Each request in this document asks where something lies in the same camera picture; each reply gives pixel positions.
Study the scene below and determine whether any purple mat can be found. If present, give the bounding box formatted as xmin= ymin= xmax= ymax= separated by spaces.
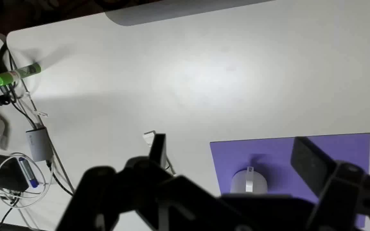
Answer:
xmin=209 ymin=132 xmax=370 ymax=228

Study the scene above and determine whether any white cup with slider lid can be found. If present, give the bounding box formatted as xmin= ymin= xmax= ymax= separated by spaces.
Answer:
xmin=230 ymin=167 xmax=268 ymax=195

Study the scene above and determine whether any small white adapter box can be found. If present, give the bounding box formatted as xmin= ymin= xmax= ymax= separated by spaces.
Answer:
xmin=25 ymin=128 xmax=52 ymax=162

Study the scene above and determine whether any green marker pen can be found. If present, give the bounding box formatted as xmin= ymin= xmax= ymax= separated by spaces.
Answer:
xmin=0 ymin=63 xmax=41 ymax=87

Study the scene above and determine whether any black device box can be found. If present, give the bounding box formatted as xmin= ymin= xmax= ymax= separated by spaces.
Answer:
xmin=0 ymin=157 xmax=28 ymax=191

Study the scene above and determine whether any black cable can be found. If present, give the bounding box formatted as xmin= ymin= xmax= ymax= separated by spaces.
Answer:
xmin=0 ymin=42 xmax=77 ymax=196

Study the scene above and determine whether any white coiled cable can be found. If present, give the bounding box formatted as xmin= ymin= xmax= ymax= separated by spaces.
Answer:
xmin=0 ymin=151 xmax=52 ymax=209

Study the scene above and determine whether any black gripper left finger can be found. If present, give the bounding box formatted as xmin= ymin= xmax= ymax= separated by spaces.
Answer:
xmin=143 ymin=131 xmax=173 ymax=173

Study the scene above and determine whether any blue and white marker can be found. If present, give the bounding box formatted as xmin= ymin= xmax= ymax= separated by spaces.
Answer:
xmin=18 ymin=158 xmax=38 ymax=189

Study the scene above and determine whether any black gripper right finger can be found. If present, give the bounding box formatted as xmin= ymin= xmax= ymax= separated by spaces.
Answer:
xmin=290 ymin=137 xmax=336 ymax=196

